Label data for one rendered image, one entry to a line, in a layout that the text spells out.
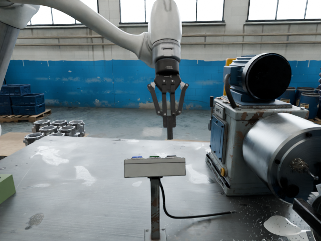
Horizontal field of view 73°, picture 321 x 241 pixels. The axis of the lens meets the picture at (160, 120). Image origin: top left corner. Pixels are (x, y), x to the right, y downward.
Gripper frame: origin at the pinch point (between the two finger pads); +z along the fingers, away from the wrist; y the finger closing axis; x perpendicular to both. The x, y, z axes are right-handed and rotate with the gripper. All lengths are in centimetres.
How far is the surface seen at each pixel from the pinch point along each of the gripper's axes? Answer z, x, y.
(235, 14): -328, 407, 217
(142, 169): 11.5, -3.3, -8.2
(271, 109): -7.9, 14.3, 40.9
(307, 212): 21.0, -17.0, 27.1
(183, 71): -214, 484, 95
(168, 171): 12.4, -3.3, -1.0
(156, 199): 20.5, 2.0, -4.3
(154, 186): 16.6, 0.2, -5.1
